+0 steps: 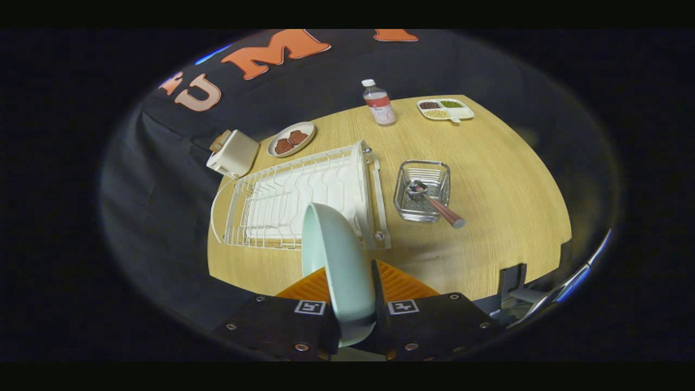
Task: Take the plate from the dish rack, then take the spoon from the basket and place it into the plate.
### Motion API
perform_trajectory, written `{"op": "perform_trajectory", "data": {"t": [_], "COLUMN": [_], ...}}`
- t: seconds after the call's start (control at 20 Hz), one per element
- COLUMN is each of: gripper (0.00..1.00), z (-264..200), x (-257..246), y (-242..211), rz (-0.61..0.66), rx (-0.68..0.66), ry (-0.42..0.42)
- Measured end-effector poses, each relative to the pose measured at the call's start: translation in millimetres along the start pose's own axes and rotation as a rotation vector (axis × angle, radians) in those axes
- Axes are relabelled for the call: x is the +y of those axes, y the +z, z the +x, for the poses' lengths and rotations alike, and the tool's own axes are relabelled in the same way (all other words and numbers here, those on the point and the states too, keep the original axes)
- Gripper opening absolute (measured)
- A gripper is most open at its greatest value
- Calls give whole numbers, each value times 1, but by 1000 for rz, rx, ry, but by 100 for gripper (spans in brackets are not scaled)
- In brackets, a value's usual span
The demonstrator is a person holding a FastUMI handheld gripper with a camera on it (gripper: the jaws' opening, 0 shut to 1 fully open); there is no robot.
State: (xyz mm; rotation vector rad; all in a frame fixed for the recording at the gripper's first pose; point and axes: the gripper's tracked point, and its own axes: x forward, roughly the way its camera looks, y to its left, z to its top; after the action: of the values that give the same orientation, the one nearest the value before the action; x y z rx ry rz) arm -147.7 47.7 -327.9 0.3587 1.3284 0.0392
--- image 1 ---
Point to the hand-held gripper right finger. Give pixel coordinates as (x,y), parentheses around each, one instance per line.
(434,326)

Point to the black backdrop cloth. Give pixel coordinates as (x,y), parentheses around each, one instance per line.
(163,217)

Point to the curved shiny metal frame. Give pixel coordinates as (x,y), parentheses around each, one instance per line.
(570,282)

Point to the white divided dish with beans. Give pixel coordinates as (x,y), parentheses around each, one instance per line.
(445,108)

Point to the pale green plate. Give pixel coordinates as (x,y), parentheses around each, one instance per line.
(339,260)

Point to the small beige plate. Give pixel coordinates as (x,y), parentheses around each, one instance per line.
(307,129)

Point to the toast slices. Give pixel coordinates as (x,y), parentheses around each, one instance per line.
(219,142)

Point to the clear plastic bottle red label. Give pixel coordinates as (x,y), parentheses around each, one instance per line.
(380,106)

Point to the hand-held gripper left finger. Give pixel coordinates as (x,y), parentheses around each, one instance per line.
(282,326)

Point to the white toaster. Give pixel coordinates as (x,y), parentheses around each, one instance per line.
(236,155)

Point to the brown meat piece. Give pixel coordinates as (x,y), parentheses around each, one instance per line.
(283,146)
(298,137)

